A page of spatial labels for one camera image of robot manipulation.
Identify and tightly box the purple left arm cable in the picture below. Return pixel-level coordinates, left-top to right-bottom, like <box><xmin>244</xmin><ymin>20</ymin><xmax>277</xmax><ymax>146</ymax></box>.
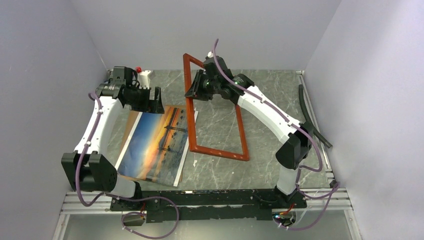
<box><xmin>74</xmin><ymin>92</ymin><xmax>180</xmax><ymax>240</ymax></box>

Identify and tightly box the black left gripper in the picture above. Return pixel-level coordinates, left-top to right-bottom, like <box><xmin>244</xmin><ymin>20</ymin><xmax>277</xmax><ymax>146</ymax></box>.
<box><xmin>125</xmin><ymin>84</ymin><xmax>164</xmax><ymax>114</ymax></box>

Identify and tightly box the orange wooden picture frame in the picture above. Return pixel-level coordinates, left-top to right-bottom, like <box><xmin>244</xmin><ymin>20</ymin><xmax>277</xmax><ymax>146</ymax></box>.
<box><xmin>182</xmin><ymin>53</ymin><xmax>250</xmax><ymax>162</ymax></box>

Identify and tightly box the black foam hose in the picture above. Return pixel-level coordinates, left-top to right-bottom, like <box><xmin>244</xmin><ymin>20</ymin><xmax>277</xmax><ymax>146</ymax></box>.
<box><xmin>298</xmin><ymin>84</ymin><xmax>333</xmax><ymax>149</ymax></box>

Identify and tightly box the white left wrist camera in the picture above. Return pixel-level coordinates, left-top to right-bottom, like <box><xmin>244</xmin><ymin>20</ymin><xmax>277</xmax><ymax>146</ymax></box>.
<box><xmin>135</xmin><ymin>66</ymin><xmax>155</xmax><ymax>89</ymax></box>

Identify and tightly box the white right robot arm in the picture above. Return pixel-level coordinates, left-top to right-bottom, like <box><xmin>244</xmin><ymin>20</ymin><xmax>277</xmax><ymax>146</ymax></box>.
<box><xmin>183</xmin><ymin>53</ymin><xmax>316</xmax><ymax>208</ymax></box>

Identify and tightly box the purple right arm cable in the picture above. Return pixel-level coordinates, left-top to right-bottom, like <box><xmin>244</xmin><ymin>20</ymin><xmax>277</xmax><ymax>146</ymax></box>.
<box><xmin>211</xmin><ymin>38</ymin><xmax>341</xmax><ymax>232</ymax></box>

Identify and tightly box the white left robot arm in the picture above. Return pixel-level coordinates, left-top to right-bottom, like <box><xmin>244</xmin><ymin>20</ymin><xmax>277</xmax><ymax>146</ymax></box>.
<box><xmin>61</xmin><ymin>66</ymin><xmax>165</xmax><ymax>210</ymax></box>

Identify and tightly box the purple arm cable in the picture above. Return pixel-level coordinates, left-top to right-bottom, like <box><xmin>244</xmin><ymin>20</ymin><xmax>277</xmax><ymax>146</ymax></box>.
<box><xmin>74</xmin><ymin>92</ymin><xmax>180</xmax><ymax>240</ymax></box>
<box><xmin>211</xmin><ymin>38</ymin><xmax>341</xmax><ymax>232</ymax></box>

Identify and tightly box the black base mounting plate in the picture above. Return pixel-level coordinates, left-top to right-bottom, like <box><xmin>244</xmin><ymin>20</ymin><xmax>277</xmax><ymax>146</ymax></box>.
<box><xmin>110</xmin><ymin>188</ymin><xmax>307</xmax><ymax>223</ymax></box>

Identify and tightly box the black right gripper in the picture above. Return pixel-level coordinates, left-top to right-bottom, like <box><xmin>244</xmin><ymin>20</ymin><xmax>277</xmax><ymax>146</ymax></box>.
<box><xmin>185</xmin><ymin>69</ymin><xmax>221</xmax><ymax>101</ymax></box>

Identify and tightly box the sunset landscape photo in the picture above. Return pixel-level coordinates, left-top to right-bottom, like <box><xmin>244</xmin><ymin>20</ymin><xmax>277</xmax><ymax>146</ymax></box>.
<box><xmin>114</xmin><ymin>105</ymin><xmax>199</xmax><ymax>187</ymax></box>

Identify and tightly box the aluminium rail frame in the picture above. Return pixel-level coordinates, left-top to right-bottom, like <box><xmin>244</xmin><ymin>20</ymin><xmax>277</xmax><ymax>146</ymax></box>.
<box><xmin>52</xmin><ymin>69</ymin><xmax>364</xmax><ymax>240</ymax></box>

